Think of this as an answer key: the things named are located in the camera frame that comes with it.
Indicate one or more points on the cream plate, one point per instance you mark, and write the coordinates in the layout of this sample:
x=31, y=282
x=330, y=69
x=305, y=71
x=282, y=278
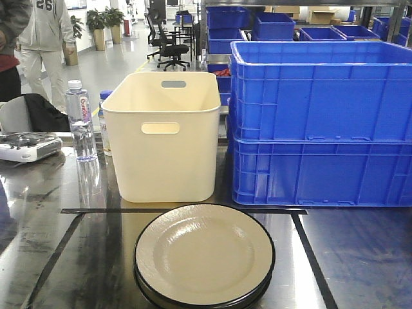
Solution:
x=201, y=299
x=204, y=247

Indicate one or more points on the cream plastic bin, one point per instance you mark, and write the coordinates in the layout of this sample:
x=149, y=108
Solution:
x=163, y=132

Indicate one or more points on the large blue crate, lower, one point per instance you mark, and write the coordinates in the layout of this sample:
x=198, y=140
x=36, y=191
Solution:
x=322, y=174

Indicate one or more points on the large blue crate,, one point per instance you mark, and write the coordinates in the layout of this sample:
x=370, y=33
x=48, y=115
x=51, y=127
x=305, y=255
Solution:
x=322, y=174
x=321, y=90

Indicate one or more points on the blue-capped bottle behind bin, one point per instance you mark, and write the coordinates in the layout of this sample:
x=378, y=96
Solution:
x=103, y=128

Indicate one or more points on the black office chair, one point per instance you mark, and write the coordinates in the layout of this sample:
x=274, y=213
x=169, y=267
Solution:
x=169, y=51

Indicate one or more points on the clear water bottle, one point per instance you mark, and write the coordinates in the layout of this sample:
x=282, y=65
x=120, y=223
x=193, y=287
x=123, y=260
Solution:
x=80, y=120

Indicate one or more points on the large blue crate, upper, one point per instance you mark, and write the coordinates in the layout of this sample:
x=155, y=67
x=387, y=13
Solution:
x=321, y=90

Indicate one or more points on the black jacket on chair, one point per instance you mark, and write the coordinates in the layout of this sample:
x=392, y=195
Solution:
x=44, y=117

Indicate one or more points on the potted plant gold pot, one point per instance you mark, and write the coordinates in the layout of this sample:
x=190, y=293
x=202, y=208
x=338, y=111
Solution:
x=70, y=53

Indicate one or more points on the white remote controller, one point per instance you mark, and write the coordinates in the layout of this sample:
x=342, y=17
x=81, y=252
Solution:
x=26, y=147

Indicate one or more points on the person in white hoodie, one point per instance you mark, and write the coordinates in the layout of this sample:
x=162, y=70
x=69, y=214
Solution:
x=41, y=47

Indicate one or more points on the person in grey sweater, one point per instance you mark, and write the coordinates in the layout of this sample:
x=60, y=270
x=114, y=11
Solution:
x=15, y=16

